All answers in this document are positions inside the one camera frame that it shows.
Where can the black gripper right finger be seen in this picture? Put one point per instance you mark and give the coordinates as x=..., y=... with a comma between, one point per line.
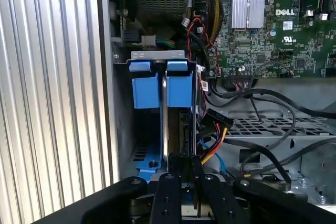
x=218, y=197

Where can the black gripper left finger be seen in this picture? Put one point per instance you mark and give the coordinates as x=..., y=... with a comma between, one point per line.
x=168, y=197

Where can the hard disk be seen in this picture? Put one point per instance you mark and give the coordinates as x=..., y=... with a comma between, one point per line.
x=179, y=91

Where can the grey metal drive cage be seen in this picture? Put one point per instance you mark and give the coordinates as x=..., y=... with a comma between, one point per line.
x=273, y=127

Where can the open black PC case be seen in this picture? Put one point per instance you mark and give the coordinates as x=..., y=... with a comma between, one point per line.
x=107, y=77

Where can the green motherboard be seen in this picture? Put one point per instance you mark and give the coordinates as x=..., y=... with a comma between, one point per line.
x=288, y=51

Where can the silver chipset heatsink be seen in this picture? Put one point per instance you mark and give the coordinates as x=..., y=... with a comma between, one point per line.
x=248, y=11

